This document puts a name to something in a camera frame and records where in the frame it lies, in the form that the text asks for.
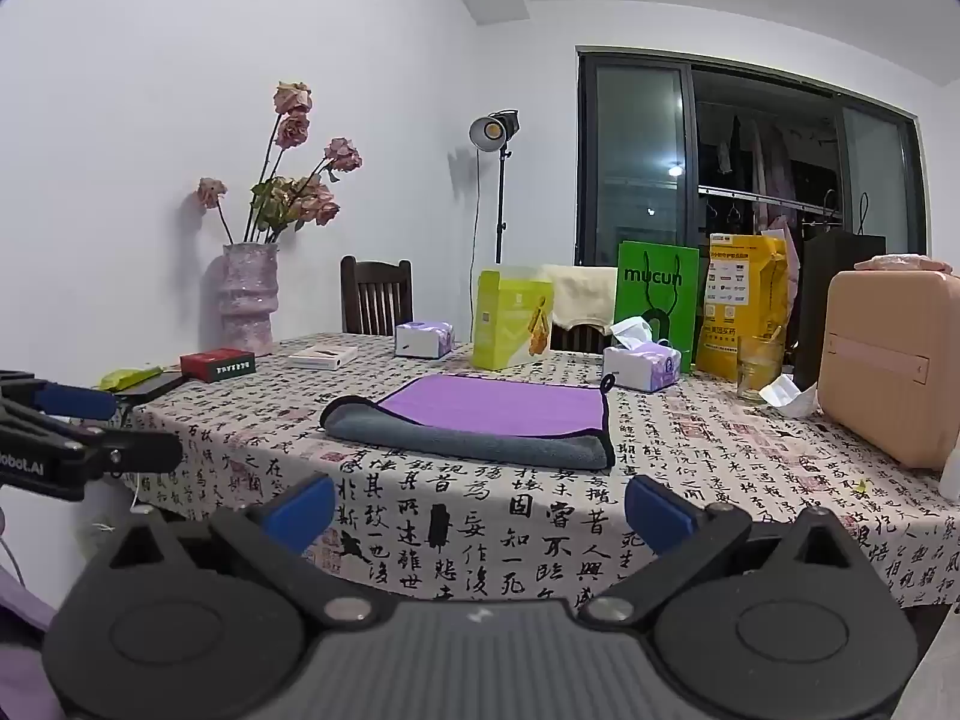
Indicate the red flat box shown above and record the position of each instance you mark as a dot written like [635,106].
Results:
[217,364]

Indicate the purple white tissue pack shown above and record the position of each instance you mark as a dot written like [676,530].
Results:
[641,367]
[424,339]

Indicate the pink cloth bundle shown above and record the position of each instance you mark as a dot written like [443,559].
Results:
[904,263]

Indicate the pink hard case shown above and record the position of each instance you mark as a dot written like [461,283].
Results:
[892,367]

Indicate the dark wooden chair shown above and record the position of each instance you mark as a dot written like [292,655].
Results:
[577,337]
[375,292]

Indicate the yellow plastic bag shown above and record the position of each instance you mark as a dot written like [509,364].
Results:
[742,292]

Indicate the black box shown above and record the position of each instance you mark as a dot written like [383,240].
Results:
[821,292]

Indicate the black phone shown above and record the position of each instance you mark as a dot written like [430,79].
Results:
[157,386]

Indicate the cream cloth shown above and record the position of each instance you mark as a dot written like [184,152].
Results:
[581,292]

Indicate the dried pink roses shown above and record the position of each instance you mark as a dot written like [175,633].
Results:
[289,199]

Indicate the green paper bag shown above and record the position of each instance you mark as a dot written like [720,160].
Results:
[656,281]

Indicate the white flat box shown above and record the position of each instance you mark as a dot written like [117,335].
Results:
[322,357]

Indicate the green snack packet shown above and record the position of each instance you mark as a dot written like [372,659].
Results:
[127,378]

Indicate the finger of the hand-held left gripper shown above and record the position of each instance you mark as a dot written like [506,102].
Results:
[75,400]
[142,452]

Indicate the crumpled white paper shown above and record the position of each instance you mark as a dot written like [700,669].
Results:
[787,394]

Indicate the pink speckled vase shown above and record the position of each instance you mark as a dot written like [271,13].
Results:
[247,300]

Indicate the lime green carton box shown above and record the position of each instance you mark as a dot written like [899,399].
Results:
[510,322]

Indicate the purple cloth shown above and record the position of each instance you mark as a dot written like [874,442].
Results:
[22,637]

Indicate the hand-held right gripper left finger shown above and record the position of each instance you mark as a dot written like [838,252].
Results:
[309,502]

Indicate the purple and grey towel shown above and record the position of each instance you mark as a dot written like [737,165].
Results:
[487,406]

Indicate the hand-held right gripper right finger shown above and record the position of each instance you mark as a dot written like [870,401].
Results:
[658,514]

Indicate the dark framed sliding window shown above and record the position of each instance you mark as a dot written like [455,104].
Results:
[637,165]

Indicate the studio light on stand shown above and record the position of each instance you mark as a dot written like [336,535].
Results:
[495,131]

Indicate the calligraphy print tablecloth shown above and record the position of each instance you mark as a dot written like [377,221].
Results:
[525,525]

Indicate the clear drinking glass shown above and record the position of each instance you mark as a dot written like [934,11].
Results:
[759,375]

